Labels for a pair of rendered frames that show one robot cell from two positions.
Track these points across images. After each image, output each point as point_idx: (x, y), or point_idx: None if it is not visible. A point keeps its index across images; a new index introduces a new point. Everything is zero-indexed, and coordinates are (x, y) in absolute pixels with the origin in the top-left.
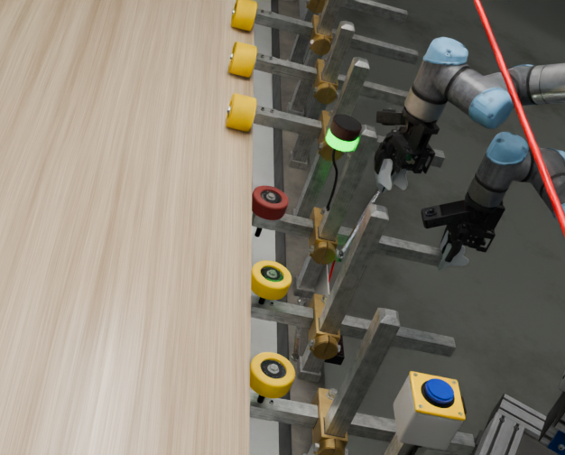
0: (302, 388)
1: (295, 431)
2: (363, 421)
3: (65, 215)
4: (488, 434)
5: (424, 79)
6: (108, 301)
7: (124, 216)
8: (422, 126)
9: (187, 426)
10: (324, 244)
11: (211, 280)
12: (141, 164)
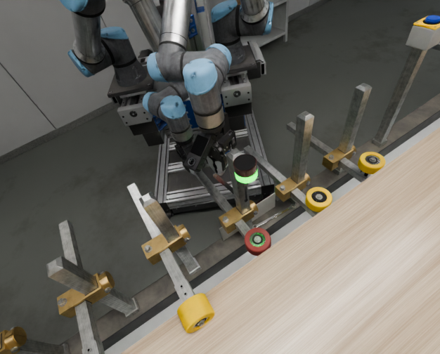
0: (305, 194)
1: (328, 184)
2: (325, 147)
3: None
4: (180, 199)
5: (218, 95)
6: None
7: (384, 293)
8: (225, 114)
9: None
10: (252, 204)
11: (360, 214)
12: (325, 333)
